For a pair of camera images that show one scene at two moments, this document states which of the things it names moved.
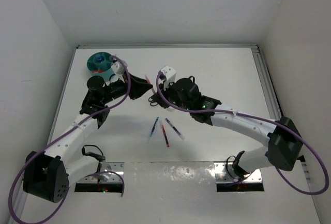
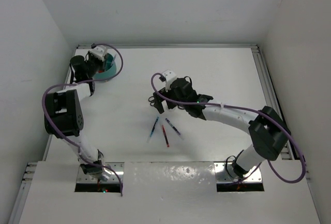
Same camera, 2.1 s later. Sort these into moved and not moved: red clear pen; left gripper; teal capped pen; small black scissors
Moved: left gripper
Not moved: red clear pen; teal capped pen; small black scissors
